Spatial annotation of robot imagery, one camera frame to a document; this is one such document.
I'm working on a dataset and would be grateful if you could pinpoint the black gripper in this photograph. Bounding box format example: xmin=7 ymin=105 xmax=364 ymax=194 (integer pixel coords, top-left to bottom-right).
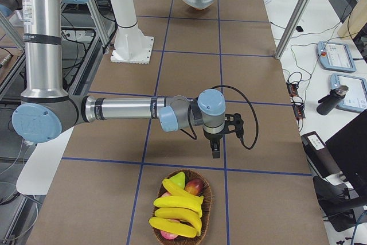
xmin=202 ymin=124 xmax=223 ymax=158

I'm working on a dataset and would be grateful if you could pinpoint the yellow banana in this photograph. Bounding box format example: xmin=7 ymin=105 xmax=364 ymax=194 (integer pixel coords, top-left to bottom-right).
xmin=162 ymin=178 xmax=204 ymax=205
xmin=153 ymin=196 xmax=204 ymax=217
xmin=149 ymin=217 xmax=197 ymax=238
xmin=154 ymin=207 xmax=202 ymax=236

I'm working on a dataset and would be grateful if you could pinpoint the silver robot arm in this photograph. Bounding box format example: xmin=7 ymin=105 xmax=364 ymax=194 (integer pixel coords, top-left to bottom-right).
xmin=12 ymin=0 xmax=226 ymax=158

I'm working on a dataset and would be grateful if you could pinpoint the woven brown fruit basket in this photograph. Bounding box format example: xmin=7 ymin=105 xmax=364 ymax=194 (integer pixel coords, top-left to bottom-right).
xmin=152 ymin=169 xmax=212 ymax=244

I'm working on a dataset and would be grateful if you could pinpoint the grey square plate orange rim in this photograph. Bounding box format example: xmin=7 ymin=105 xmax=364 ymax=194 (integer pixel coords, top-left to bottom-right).
xmin=182 ymin=0 xmax=215 ymax=10

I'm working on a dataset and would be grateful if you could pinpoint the red yellow mango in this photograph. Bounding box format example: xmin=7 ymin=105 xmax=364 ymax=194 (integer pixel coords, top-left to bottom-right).
xmin=184 ymin=178 xmax=204 ymax=196

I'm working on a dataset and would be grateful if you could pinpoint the green pear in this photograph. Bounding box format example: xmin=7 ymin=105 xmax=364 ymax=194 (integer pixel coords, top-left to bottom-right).
xmin=169 ymin=172 xmax=186 ymax=189

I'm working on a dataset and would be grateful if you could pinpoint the pink apple rear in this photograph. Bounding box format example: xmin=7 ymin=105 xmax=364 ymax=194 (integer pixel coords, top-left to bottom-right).
xmin=161 ymin=192 xmax=171 ymax=197

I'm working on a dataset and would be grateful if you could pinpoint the pink apple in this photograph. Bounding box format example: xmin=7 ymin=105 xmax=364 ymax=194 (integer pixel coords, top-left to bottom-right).
xmin=160 ymin=219 xmax=180 ymax=240
xmin=161 ymin=192 xmax=171 ymax=197

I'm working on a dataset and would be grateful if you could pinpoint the orange circuit board front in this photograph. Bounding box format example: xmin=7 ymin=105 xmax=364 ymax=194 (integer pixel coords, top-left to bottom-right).
xmin=292 ymin=103 xmax=305 ymax=120

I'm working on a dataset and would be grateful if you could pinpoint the orange circuit board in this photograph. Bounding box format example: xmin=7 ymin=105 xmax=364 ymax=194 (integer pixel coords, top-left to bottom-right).
xmin=292 ymin=103 xmax=305 ymax=120
xmin=286 ymin=82 xmax=299 ymax=97

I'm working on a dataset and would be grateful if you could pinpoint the orange circuit board rear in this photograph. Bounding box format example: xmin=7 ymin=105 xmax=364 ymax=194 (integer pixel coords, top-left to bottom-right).
xmin=286 ymin=82 xmax=299 ymax=97

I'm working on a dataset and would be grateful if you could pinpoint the pink apple front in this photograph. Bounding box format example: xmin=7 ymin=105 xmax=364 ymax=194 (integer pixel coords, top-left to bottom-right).
xmin=160 ymin=219 xmax=180 ymax=240

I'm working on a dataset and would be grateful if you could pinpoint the black box white label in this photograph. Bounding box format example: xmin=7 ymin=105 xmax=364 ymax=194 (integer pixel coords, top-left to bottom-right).
xmin=301 ymin=131 xmax=341 ymax=178

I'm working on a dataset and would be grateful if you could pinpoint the dark grey bottle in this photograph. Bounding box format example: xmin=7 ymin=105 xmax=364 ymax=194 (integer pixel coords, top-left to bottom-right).
xmin=316 ymin=85 xmax=349 ymax=115

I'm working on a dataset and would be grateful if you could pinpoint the black monitor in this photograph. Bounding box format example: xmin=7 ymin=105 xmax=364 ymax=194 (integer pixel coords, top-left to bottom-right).
xmin=326 ymin=111 xmax=366 ymax=196

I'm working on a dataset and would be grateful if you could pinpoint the teach pendant front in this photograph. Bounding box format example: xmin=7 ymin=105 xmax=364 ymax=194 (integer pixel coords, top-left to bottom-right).
xmin=330 ymin=73 xmax=366 ymax=113

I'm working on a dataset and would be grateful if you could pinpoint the teach pendant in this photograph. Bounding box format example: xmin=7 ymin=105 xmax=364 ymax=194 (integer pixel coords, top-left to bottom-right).
xmin=330 ymin=73 xmax=366 ymax=113
xmin=317 ymin=41 xmax=356 ymax=73

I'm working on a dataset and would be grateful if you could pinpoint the teach pendant rear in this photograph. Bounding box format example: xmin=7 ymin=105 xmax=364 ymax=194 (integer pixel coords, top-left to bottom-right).
xmin=317 ymin=41 xmax=356 ymax=73

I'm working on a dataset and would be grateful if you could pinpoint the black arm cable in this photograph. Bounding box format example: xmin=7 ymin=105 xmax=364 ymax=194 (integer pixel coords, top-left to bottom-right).
xmin=179 ymin=84 xmax=260 ymax=150

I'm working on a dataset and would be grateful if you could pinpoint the white camera stand column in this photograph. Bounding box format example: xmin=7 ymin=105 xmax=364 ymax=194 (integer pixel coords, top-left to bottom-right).
xmin=111 ymin=0 xmax=154 ymax=64

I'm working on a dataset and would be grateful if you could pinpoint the aluminium frame post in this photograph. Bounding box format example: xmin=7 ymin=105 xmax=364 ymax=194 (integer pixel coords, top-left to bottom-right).
xmin=274 ymin=0 xmax=310 ymax=60

